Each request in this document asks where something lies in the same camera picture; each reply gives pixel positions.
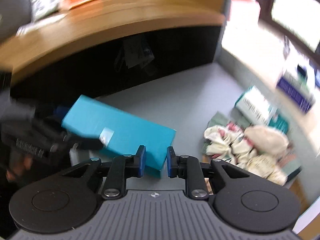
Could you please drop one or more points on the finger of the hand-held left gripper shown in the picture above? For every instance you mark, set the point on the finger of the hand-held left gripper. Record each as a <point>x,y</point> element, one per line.
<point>62,112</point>
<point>85,142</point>

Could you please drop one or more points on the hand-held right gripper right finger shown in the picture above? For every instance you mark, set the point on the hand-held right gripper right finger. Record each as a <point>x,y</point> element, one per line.
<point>171,162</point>

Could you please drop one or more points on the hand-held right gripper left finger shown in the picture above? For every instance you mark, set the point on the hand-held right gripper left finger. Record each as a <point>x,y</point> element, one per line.
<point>141,161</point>

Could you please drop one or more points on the teal box lid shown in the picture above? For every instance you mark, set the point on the teal box lid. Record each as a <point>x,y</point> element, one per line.
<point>117,130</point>

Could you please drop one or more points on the grey desktop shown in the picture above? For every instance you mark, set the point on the grey desktop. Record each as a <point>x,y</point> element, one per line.
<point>187,97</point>

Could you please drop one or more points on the person's left hand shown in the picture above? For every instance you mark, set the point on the person's left hand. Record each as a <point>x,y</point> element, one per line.
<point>18,167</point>

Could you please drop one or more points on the cream floral cloth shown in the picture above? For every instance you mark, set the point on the cream floral cloth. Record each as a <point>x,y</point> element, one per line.
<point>225,142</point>

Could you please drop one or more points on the yellow patterned cloth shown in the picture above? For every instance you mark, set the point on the yellow patterned cloth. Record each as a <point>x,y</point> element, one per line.
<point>267,170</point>

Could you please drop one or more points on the beige cloth bag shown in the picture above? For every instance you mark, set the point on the beige cloth bag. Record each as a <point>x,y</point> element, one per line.
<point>267,138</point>

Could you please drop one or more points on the teal white packet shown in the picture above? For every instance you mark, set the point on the teal white packet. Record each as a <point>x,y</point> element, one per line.
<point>255,106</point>

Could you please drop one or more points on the wooden curved shelf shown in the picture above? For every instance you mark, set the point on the wooden curved shelf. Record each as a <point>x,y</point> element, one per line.
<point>112,22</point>

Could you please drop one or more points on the white printed packet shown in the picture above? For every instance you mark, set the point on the white printed packet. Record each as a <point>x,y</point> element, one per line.
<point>45,5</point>

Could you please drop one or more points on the stone windowsill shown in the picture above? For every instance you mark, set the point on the stone windowsill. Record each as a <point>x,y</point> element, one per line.
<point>250,62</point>

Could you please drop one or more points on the purple white glove box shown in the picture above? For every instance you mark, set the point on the purple white glove box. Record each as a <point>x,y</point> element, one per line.
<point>297,90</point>

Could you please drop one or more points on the dark framed window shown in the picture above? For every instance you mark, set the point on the dark framed window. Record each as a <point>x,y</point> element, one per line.
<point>290,12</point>

